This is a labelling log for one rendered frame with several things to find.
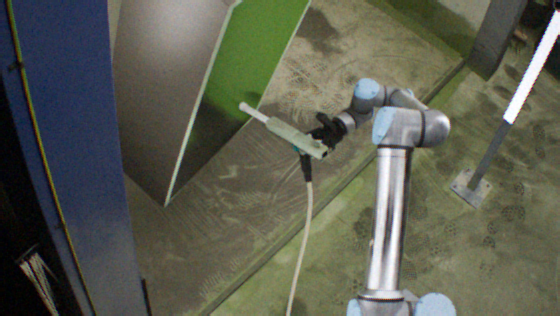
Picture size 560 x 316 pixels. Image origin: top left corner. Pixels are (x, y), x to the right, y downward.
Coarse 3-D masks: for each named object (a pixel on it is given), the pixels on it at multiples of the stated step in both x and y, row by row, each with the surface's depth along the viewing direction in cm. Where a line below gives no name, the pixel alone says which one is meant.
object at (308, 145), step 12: (240, 108) 269; (264, 120) 260; (276, 120) 256; (276, 132) 254; (288, 132) 249; (300, 132) 248; (300, 144) 245; (312, 144) 242; (300, 156) 251; (312, 156) 243; (312, 180) 259
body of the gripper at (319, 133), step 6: (336, 120) 257; (324, 126) 255; (342, 126) 256; (318, 132) 254; (324, 132) 253; (330, 132) 253; (336, 132) 258; (342, 132) 257; (318, 138) 253; (330, 138) 254; (336, 138) 258; (342, 138) 261; (330, 144) 256
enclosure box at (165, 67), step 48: (144, 0) 172; (192, 0) 160; (240, 0) 157; (288, 0) 227; (144, 48) 188; (192, 48) 173; (240, 48) 261; (144, 96) 206; (192, 96) 189; (240, 96) 283; (144, 144) 228; (192, 144) 271
